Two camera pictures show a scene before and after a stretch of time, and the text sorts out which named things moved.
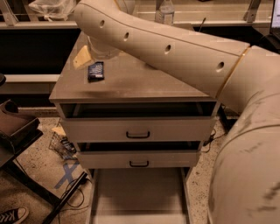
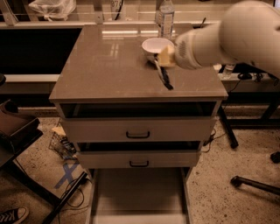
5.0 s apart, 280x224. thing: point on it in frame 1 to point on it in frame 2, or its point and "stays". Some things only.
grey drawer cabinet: [137, 131] stays
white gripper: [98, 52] to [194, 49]
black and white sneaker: [14, 215] stays
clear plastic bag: [59, 10] stays
